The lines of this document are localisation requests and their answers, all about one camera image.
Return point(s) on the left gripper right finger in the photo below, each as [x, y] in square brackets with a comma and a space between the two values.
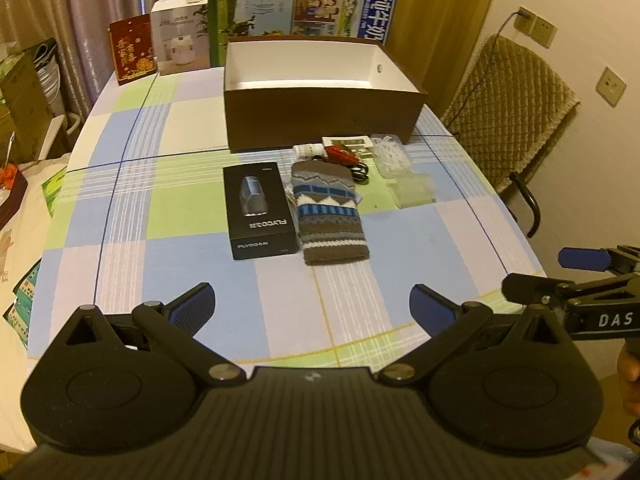
[451, 328]

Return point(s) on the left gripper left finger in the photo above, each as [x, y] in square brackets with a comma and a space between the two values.
[171, 328]

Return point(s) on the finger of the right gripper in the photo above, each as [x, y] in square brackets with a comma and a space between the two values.
[620, 260]
[609, 292]

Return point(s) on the black shaver box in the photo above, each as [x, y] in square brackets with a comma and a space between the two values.
[259, 219]

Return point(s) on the knitted patterned pouch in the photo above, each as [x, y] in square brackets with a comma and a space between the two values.
[329, 224]

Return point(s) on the white digital clock stand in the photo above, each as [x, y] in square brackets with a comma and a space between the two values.
[353, 143]

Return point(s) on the red snack packet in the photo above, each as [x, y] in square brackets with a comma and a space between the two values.
[340, 155]

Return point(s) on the small white pill bottle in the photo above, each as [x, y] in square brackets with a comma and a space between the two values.
[308, 151]

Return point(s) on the clear box of floss picks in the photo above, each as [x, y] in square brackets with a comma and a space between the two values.
[390, 157]

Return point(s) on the person's right hand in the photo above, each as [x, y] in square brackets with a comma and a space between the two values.
[628, 371]

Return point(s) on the checked tablecloth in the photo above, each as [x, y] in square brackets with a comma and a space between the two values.
[153, 203]

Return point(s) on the quilted beige chair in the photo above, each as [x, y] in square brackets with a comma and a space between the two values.
[508, 114]

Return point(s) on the brown open cardboard box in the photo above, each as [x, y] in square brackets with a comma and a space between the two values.
[280, 91]

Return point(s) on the red gift box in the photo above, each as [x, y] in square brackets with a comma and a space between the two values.
[132, 48]

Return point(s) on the white humidifier box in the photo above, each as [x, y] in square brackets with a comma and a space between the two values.
[180, 35]

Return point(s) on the green milk carton box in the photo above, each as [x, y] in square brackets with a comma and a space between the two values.
[227, 19]

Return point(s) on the curtain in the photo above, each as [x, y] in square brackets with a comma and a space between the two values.
[80, 30]

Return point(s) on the blue milk carton box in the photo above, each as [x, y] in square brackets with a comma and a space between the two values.
[363, 19]

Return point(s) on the wall power socket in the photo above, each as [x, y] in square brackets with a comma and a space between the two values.
[536, 28]

